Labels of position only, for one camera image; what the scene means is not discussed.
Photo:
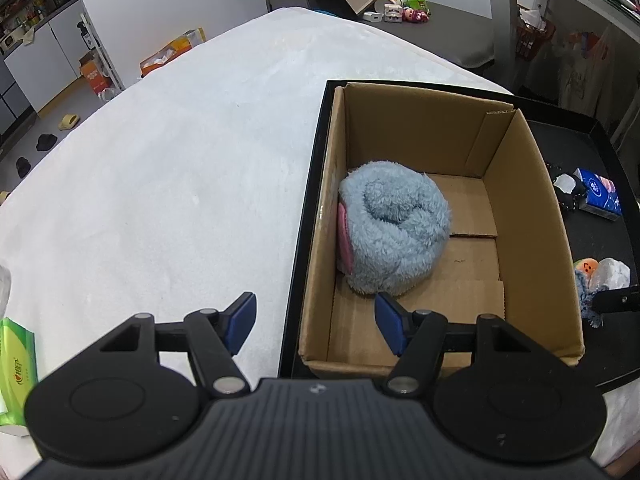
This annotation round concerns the grey desk leg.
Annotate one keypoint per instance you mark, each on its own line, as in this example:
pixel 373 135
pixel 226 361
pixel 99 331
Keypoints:
pixel 502 20

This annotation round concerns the brown cardboard box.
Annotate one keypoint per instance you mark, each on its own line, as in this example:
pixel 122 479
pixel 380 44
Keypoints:
pixel 415 125

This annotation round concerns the red plush bear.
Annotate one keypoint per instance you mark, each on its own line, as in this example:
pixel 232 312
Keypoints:
pixel 415 15

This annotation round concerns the blue tissue packet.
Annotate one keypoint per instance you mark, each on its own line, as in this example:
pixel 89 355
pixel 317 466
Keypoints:
pixel 600 192

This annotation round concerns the white charger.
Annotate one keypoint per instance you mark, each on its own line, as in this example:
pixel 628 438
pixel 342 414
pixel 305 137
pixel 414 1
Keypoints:
pixel 372 15

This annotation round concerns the red basket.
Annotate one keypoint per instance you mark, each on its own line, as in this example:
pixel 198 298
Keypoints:
pixel 535 37

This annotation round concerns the orange tissue box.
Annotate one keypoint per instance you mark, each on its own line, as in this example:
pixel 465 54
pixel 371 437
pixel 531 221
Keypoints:
pixel 170 52

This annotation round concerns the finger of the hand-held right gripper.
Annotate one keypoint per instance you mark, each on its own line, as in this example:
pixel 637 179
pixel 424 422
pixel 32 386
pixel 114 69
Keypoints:
pixel 620 299

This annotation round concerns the black tray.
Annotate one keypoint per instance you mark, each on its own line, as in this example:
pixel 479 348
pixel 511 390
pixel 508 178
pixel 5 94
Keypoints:
pixel 600 240

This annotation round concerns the white cabinet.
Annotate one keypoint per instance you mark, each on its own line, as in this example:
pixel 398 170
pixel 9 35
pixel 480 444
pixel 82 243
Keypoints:
pixel 45 60

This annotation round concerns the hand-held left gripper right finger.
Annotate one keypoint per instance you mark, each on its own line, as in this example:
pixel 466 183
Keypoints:
pixel 391 322

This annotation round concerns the orange carton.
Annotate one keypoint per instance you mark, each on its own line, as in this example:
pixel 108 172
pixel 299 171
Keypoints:
pixel 95 72

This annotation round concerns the black slipper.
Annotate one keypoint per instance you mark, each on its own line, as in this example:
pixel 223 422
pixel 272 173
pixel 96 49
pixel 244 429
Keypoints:
pixel 46 141
pixel 23 167

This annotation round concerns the clear plastic bottle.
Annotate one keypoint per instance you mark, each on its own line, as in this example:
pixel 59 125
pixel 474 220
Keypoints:
pixel 4 287

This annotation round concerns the cream tote bag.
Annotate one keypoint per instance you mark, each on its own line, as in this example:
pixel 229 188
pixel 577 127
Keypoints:
pixel 585 80

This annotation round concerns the yellow slipper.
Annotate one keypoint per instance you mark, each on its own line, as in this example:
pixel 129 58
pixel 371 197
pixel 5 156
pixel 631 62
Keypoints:
pixel 69 121

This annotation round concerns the small blue plush toy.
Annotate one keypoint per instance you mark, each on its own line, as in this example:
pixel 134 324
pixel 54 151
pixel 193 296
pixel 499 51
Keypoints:
pixel 586 280

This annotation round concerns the green tissue pack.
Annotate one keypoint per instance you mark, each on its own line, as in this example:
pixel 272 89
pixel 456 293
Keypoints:
pixel 17 365

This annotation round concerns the grey side table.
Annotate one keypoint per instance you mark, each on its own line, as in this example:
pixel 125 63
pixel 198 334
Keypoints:
pixel 450 35

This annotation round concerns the fluffy blue plush toy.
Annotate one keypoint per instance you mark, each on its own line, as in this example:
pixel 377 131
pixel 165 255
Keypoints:
pixel 395 230

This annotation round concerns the green toy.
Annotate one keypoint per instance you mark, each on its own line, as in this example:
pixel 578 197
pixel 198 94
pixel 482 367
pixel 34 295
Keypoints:
pixel 419 2

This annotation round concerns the small white toy box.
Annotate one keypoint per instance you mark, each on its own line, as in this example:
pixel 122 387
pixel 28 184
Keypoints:
pixel 393 13

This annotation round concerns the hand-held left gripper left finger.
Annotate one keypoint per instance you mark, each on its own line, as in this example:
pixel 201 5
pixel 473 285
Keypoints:
pixel 239 320

